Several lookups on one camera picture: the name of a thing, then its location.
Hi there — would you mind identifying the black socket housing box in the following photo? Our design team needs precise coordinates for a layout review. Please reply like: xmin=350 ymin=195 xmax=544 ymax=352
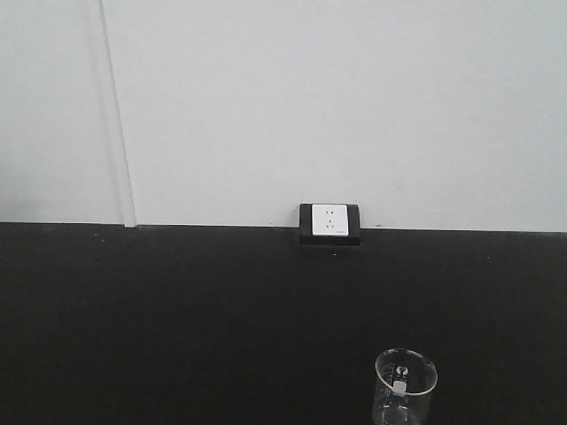
xmin=298 ymin=204 xmax=361 ymax=246

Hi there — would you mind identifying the clear glass beaker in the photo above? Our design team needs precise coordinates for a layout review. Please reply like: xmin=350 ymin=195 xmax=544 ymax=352
xmin=372 ymin=348 xmax=438 ymax=425

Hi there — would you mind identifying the white wall power socket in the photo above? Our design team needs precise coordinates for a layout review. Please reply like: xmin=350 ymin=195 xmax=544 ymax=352
xmin=311 ymin=204 xmax=349 ymax=236

